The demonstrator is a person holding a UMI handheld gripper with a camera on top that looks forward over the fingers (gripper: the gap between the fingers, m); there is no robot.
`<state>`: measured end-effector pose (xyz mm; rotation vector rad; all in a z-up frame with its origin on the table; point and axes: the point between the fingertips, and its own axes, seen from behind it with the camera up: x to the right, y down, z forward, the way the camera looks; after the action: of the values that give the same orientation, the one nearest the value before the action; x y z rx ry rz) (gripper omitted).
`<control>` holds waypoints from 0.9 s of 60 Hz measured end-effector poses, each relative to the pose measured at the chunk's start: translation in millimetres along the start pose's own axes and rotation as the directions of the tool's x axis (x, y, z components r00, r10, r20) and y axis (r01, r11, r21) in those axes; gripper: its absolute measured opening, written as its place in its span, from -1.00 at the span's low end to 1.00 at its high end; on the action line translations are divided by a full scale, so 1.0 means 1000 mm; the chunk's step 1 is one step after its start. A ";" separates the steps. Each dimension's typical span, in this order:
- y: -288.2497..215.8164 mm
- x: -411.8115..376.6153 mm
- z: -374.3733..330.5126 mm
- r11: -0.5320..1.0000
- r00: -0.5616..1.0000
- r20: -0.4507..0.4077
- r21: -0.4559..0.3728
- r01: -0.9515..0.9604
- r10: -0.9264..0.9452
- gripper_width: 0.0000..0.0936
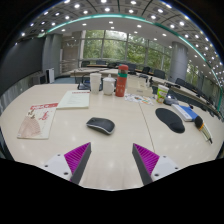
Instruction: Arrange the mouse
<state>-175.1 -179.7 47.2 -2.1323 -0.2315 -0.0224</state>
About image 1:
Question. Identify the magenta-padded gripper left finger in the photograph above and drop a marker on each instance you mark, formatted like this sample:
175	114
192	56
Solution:
77	156

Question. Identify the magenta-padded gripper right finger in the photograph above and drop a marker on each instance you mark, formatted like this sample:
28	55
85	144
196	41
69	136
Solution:
146	158

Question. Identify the black computer mouse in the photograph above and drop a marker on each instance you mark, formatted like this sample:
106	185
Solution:
100	125

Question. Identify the black mouse pad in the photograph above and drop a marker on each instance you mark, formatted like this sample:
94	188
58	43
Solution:
168	118

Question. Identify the red and white magazine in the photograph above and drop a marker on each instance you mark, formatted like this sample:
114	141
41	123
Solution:
36	121

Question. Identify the white printed document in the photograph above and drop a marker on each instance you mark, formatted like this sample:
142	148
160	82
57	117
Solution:
74	99

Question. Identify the colourful sticker sheet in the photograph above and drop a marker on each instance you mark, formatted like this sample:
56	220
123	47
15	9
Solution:
138	99

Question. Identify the blue and white book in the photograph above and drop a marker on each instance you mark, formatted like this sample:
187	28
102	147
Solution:
185	112

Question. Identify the black handheld microphone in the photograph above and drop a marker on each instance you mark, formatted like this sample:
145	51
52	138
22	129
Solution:
199	122

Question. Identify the green printed paper cup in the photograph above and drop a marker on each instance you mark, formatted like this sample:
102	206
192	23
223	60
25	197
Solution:
162	94

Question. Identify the white cardboard box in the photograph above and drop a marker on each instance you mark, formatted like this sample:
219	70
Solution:
138	88

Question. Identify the stack of white paper cups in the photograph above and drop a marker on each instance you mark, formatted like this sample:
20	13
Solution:
95	83

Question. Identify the white lidded mug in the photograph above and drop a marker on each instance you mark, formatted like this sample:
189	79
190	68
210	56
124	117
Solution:
108	86

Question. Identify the red bottle with green band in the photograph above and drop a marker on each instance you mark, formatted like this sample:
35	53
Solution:
121	83

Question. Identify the white floor appliance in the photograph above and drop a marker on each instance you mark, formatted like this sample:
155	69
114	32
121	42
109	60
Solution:
50	75

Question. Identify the dark office chairs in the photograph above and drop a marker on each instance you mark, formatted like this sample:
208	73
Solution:
159	73

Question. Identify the long curved conference desk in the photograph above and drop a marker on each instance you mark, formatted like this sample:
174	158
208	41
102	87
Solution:
83	71

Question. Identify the grey floor cabinet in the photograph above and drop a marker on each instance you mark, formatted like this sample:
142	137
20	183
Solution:
39	79

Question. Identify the ceiling lights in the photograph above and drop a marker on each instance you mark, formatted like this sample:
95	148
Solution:
106	9

